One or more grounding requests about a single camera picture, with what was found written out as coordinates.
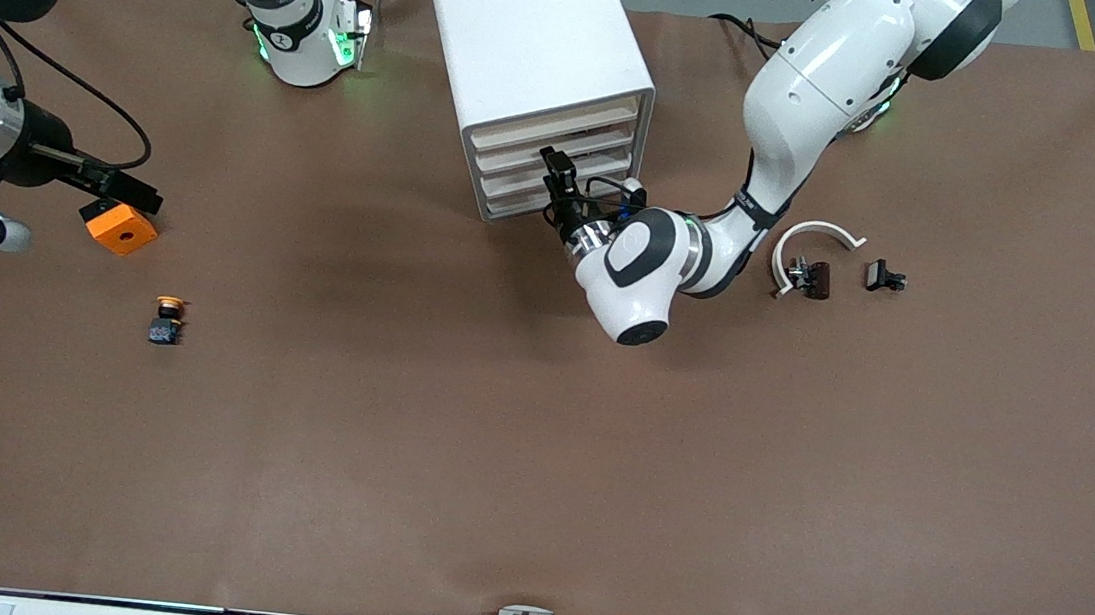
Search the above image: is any orange box with hole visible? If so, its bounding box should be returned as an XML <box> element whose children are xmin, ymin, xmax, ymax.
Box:
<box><xmin>76</xmin><ymin>198</ymin><xmax>162</xmax><ymax>261</ymax></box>

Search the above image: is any black left arm base cable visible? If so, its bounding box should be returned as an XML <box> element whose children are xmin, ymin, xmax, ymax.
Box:
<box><xmin>704</xmin><ymin>12</ymin><xmax>787</xmax><ymax>65</ymax></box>

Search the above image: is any yellow mushroom push button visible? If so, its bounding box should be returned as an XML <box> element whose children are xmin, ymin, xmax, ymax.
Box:
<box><xmin>146</xmin><ymin>293</ymin><xmax>191</xmax><ymax>349</ymax></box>

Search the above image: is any black right arm wrist cable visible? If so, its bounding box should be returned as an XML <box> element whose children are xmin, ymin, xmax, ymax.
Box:
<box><xmin>0</xmin><ymin>22</ymin><xmax>163</xmax><ymax>175</ymax></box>

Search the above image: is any brown paper table cover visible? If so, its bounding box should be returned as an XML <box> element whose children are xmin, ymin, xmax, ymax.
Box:
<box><xmin>0</xmin><ymin>0</ymin><xmax>1095</xmax><ymax>615</ymax></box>

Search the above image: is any small black clip component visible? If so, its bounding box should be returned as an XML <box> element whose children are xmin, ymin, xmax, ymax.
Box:
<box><xmin>863</xmin><ymin>258</ymin><xmax>911</xmax><ymax>296</ymax></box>

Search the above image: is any dark brown switch component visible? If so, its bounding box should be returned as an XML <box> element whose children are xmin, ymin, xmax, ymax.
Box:
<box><xmin>785</xmin><ymin>255</ymin><xmax>834</xmax><ymax>303</ymax></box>

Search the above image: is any white curved plastic ring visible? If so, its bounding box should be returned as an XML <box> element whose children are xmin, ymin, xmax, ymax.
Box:
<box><xmin>767</xmin><ymin>216</ymin><xmax>869</xmax><ymax>307</ymax></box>

